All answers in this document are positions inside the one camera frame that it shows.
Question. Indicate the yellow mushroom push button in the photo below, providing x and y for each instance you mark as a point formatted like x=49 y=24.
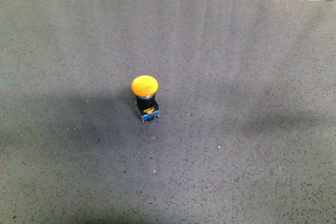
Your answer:
x=144 y=88

